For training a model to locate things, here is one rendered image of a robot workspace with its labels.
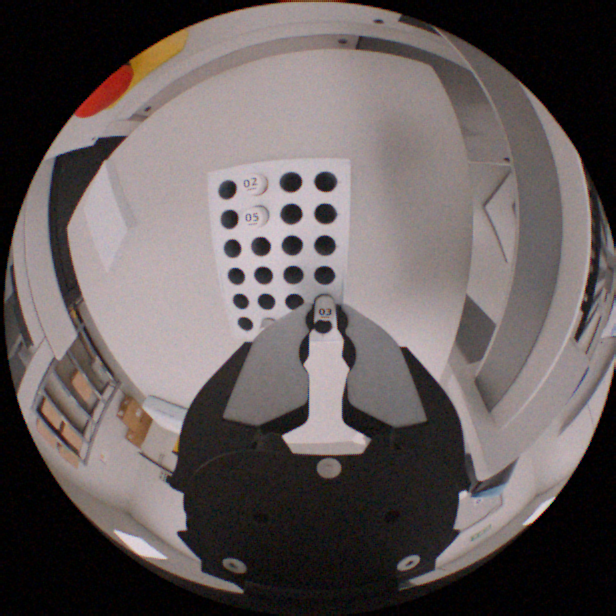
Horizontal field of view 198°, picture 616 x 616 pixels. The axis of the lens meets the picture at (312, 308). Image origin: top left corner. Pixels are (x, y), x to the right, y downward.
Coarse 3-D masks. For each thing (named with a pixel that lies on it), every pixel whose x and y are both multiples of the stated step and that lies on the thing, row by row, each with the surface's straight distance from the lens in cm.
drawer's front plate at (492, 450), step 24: (576, 360) 35; (456, 384) 18; (552, 384) 26; (576, 384) 31; (480, 408) 18; (528, 408) 21; (552, 408) 24; (480, 432) 17; (504, 432) 18; (528, 432) 20; (480, 456) 17; (504, 456) 18; (480, 480) 18
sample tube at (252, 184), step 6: (252, 174) 11; (258, 174) 11; (246, 180) 11; (252, 180) 11; (258, 180) 11; (264, 180) 12; (246, 186) 11; (252, 186) 11; (258, 186) 11; (264, 186) 12; (246, 192) 11; (252, 192) 11; (258, 192) 11; (264, 192) 12
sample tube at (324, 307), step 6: (324, 294) 13; (318, 300) 13; (324, 300) 13; (330, 300) 13; (318, 306) 12; (324, 306) 12; (330, 306) 12; (318, 312) 12; (324, 312) 12; (330, 312) 12; (324, 318) 13; (330, 318) 13
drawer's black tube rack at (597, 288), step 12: (588, 180) 32; (588, 192) 24; (600, 204) 18; (600, 216) 17; (600, 228) 15; (600, 240) 15; (600, 252) 16; (600, 264) 17; (588, 276) 29; (600, 276) 19; (588, 288) 24; (600, 288) 24; (588, 300) 15; (588, 312) 15
